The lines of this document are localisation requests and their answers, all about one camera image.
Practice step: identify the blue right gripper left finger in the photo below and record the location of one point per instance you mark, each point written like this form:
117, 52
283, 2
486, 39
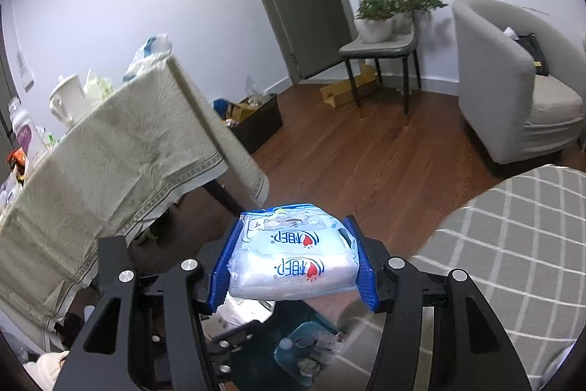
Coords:
219, 278

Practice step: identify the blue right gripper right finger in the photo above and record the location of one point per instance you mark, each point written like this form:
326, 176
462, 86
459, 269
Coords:
367, 276

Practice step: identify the blue white tissue pack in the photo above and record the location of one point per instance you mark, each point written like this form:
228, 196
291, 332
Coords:
292, 252

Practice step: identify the teal trash bin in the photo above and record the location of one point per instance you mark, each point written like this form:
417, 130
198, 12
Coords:
290, 346

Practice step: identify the person's left hand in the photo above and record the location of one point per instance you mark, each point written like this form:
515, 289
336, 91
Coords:
46, 369

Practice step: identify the beige patterned tablecloth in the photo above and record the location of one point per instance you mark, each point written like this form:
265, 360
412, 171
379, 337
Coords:
113, 174

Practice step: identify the grey checked round tablecloth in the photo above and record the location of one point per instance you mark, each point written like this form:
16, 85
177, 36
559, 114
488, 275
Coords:
523, 244

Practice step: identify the black storage box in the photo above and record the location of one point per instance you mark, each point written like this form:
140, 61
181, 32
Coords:
252, 125

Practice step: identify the cardboard box on floor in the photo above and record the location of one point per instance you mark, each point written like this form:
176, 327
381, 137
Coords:
341, 93

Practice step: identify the white bottle purple label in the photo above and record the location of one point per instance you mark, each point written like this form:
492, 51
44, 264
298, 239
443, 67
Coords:
25, 130

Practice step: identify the white kettle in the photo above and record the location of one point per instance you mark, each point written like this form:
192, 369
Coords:
68, 102

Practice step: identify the white plastic bag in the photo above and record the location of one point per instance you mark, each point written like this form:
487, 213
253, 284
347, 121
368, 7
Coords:
155, 49

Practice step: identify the potted green plant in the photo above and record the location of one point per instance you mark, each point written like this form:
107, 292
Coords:
376, 20

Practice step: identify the black handbag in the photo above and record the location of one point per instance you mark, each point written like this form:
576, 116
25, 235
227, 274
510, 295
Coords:
530, 44

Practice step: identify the grey dining chair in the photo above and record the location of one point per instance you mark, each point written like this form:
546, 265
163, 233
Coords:
403, 46

